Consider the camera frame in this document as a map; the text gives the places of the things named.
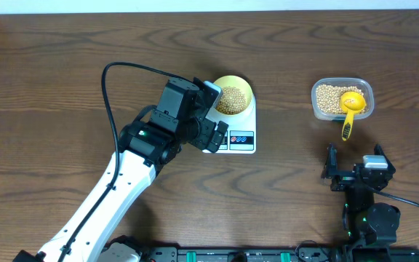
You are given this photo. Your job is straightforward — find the yellow plastic measuring scoop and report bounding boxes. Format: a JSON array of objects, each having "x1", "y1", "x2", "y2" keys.
[{"x1": 340, "y1": 91, "x2": 367, "y2": 141}]

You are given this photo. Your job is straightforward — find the soybeans in bowl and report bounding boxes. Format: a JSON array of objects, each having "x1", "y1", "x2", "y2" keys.
[{"x1": 216, "y1": 86, "x2": 247, "y2": 115}]

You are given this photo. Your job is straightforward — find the soybeans in container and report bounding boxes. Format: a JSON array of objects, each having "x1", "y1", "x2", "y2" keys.
[{"x1": 316, "y1": 84, "x2": 364, "y2": 114}]

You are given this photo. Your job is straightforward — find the pale yellow bowl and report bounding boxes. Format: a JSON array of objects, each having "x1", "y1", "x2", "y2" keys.
[{"x1": 214, "y1": 76, "x2": 254, "y2": 115}]

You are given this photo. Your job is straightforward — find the white digital kitchen scale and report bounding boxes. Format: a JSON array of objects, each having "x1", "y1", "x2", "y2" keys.
[{"x1": 207, "y1": 94, "x2": 257, "y2": 154}]

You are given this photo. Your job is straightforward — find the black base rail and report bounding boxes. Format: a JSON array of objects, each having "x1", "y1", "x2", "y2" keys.
[{"x1": 103, "y1": 235, "x2": 419, "y2": 262}]

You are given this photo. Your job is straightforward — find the soybeans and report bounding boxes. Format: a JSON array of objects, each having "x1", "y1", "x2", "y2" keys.
[
  {"x1": 316, "y1": 84, "x2": 364, "y2": 114},
  {"x1": 216, "y1": 86, "x2": 247, "y2": 115},
  {"x1": 344, "y1": 98, "x2": 357, "y2": 106}
]

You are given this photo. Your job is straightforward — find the clear plastic container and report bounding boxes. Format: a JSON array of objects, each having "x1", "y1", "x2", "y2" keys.
[{"x1": 311, "y1": 77, "x2": 375, "y2": 121}]

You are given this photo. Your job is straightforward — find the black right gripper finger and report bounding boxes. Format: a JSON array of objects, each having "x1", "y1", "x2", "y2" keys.
[
  {"x1": 322, "y1": 143, "x2": 338, "y2": 175},
  {"x1": 374, "y1": 143, "x2": 394, "y2": 170}
]

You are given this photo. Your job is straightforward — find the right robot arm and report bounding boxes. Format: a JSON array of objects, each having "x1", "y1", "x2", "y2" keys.
[{"x1": 322, "y1": 145, "x2": 401, "y2": 262}]

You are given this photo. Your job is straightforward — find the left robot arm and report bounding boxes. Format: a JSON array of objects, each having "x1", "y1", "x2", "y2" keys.
[{"x1": 15, "y1": 78, "x2": 228, "y2": 261}]

